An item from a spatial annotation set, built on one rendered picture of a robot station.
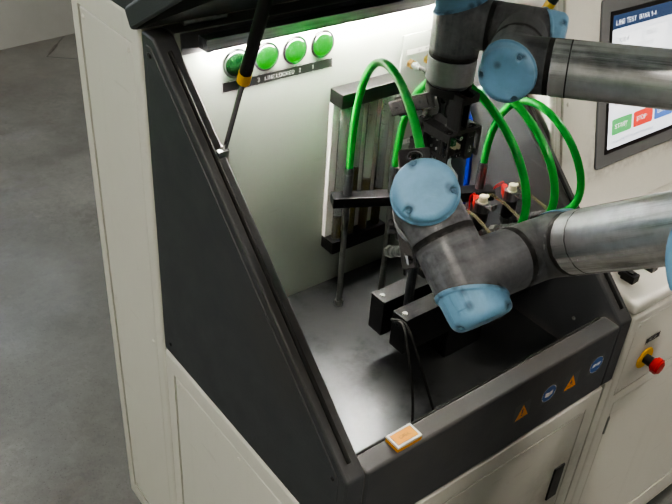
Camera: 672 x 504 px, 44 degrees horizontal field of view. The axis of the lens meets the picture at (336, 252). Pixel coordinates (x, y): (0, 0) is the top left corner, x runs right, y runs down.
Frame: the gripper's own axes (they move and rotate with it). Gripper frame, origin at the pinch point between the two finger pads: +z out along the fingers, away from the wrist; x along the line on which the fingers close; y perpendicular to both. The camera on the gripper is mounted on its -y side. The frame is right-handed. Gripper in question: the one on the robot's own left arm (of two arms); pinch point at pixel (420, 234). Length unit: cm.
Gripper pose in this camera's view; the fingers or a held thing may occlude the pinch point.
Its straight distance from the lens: 125.6
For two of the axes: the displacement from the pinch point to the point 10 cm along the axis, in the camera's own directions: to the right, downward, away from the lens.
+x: 9.9, -1.5, -0.7
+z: 0.9, 1.8, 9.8
